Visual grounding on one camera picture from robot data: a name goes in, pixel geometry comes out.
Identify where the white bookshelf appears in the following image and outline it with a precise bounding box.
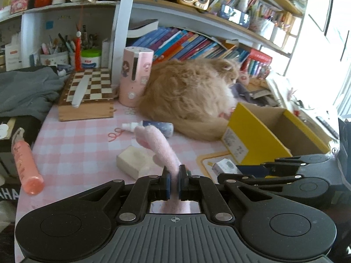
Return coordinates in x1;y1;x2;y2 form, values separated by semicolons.
0;0;310;69

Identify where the pink spray bottle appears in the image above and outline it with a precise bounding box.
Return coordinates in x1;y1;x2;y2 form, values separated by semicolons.
11;127;44;195

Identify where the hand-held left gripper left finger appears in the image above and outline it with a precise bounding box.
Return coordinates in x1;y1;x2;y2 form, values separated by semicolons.
68;167;172;223

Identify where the pink humidifier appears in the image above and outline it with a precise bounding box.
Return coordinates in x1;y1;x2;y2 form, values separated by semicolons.
119;46;154;106

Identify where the wooden chessboard box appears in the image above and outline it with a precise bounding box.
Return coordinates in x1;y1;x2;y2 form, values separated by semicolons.
57;68;115;122

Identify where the red tassel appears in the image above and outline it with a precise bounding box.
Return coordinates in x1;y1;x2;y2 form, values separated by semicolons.
75;30;83;70

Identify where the yellow cardboard box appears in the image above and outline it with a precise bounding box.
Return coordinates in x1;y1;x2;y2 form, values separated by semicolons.
222;102;331;166

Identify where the white rectangular block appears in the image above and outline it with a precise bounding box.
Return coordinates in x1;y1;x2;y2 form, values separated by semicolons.
116;146;154;180

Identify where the green lid jar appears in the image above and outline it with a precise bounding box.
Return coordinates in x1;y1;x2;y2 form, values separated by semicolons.
81;49;102;69

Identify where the grey cloth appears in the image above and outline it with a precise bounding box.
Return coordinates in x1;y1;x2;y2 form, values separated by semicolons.
0;66;66;121

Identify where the pink pig toy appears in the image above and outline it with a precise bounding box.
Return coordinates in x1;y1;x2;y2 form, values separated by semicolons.
238;70;251;85

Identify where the thick black white book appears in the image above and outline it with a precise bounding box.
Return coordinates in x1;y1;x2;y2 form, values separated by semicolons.
127;19;160;39

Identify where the pink fuzzy sock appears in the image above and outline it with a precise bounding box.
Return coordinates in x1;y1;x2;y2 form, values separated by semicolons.
134;125;199;214

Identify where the red book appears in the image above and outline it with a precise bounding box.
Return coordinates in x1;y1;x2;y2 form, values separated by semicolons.
248;49;274;63

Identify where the white plastic stick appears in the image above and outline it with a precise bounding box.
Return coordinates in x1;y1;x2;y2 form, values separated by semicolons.
72;75;91;108

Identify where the pink checkered desktop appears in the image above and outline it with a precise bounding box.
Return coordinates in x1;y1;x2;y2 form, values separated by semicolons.
14;99;239;255

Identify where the small white box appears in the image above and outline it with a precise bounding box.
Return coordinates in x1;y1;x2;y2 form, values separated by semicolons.
212;158;238;176

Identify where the row of colourful books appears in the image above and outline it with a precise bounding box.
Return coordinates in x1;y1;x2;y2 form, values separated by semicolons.
132;27;250;66

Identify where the orange fluffy cat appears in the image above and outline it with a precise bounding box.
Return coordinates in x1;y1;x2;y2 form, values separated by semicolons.
137;58;240;141

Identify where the pile of papers and books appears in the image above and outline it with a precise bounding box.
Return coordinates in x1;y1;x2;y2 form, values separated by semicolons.
247;74;340;140

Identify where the cup of pens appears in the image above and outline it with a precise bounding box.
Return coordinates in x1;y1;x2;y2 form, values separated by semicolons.
40;33;76;67

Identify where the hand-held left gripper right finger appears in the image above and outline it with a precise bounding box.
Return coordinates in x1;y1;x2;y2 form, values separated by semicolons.
178;165;277;224

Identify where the small dark blue bottle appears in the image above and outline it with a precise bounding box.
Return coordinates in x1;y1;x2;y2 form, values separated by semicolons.
122;121;174;139

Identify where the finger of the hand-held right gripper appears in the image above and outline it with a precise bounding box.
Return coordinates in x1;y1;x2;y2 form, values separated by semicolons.
237;155;310;174
218;171;303;195

